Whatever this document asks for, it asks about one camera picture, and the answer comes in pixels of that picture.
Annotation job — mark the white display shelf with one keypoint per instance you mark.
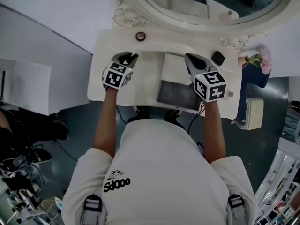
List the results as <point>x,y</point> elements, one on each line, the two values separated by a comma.
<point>279,172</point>

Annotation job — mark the oval white carved mirror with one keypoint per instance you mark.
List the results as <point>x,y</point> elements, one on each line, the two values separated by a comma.
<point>164,17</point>

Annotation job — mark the cream upholstered stool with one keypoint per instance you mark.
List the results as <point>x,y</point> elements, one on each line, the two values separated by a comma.
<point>254,112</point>

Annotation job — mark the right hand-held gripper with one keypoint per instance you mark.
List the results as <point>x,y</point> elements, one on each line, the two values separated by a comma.
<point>211,85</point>

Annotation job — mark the person's white shirt torso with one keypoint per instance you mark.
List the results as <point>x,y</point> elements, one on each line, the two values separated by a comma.
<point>161,172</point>

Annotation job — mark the person's right leg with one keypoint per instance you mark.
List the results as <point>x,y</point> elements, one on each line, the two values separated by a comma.
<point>172,115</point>

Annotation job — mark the person's right forearm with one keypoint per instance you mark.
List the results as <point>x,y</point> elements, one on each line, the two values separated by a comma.
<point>214,130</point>

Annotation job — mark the person's left leg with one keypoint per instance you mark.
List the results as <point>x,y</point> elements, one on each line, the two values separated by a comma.
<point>141,112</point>

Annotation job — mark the small black round jar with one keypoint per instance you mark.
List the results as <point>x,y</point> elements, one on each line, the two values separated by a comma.
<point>141,36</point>

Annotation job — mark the white side cabinet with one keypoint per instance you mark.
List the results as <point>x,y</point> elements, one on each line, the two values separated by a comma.
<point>35,85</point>

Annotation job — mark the pink flower bunch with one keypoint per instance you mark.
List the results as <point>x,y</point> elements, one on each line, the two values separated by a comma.
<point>264,61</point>

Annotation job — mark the black compact case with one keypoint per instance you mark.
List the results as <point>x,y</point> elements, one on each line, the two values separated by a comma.
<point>218,57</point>

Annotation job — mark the person's leg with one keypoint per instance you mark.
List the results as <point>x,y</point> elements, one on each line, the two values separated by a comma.
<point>172,115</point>
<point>141,112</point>

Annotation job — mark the blue chair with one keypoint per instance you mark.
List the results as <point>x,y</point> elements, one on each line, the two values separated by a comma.
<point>254,76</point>

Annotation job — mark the person's left forearm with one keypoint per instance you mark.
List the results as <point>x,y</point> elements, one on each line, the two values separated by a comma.
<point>106,125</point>

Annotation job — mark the black phone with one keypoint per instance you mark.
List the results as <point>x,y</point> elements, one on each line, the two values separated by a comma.
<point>201,147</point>

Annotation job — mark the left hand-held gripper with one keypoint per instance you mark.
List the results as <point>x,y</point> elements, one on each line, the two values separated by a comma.
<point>114,77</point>

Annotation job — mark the pink vase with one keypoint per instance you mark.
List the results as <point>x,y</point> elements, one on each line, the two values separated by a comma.
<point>242,60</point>

